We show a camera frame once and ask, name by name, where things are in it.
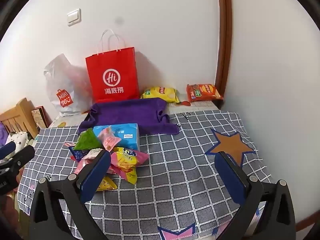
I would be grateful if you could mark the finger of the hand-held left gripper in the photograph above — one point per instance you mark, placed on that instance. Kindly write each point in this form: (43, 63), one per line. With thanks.
(20, 158)
(7, 150)

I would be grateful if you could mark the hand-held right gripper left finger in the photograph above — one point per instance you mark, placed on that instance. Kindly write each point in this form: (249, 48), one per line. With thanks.
(96, 177)

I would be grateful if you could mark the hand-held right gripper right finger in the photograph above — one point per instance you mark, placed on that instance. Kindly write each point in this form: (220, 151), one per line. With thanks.
(230, 180)

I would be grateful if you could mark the pink foil snack packet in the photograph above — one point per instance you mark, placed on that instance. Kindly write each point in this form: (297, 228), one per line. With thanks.
(83, 166)

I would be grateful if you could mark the pink and yellow snack bag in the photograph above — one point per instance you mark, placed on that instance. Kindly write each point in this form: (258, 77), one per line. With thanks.
(127, 162)

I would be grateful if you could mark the green triangular snack packet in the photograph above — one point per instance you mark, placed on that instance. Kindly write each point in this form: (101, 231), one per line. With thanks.
(87, 140)

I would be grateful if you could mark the long pink snack packet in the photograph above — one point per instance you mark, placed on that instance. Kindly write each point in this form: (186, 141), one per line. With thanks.
(108, 138)

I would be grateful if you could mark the red snack packet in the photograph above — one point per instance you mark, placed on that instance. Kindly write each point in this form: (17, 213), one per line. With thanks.
(69, 144)

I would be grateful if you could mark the white floral cloth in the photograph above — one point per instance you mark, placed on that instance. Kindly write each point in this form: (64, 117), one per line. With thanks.
(17, 138)

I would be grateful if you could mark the patterned box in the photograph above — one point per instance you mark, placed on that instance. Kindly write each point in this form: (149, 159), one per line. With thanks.
(40, 117)

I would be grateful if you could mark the blue tissue pack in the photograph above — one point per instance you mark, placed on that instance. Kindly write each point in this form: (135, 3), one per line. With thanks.
(127, 135)

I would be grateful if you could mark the grey checkered blanket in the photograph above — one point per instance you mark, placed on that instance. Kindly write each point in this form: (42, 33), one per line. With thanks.
(175, 167)

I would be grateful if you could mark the purple towel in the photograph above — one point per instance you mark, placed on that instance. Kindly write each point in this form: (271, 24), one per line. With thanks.
(130, 112)

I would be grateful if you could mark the white plastic bag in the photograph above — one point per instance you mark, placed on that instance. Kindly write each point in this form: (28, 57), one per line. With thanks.
(60, 80)

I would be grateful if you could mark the orange chips bag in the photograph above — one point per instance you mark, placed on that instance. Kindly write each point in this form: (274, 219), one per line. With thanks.
(203, 92)

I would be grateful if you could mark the yellow chips bag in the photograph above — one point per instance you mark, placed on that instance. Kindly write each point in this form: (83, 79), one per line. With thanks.
(160, 92)

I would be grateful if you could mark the red paper bag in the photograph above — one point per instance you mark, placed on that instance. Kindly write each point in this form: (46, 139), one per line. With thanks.
(112, 67)

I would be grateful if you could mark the brown wooden door frame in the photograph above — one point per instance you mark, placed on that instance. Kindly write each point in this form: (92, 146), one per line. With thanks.
(223, 42)

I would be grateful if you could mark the white light switch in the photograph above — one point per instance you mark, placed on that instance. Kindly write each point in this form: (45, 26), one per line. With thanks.
(74, 17)

